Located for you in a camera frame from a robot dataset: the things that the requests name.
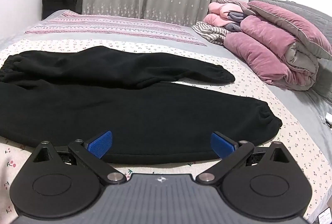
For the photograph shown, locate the grey pillow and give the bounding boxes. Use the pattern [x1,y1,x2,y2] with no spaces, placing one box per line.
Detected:
[249,0,332,35]

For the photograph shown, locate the pink velvet folded quilt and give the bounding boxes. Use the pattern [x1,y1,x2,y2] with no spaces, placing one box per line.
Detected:
[223,1,332,91]

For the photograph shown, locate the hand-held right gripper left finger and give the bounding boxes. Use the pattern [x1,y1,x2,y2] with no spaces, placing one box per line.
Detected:
[33,130,126,184]

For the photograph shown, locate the pink striped blanket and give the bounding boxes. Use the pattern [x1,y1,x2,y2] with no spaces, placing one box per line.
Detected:
[25,12,208,46]

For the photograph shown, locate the grey folded garment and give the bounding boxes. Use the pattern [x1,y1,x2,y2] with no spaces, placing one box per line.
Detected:
[223,10,247,33]

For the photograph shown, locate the pink folded garment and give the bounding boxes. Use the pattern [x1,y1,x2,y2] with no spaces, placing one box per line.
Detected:
[203,0,253,30]

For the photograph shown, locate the black pants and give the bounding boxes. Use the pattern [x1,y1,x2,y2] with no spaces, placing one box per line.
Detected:
[0,45,283,165]

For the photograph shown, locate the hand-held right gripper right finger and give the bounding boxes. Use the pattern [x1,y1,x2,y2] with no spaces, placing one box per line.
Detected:
[196,132,299,185]

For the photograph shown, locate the striped folded cloth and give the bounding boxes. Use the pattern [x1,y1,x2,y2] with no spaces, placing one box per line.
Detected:
[192,21,231,46]

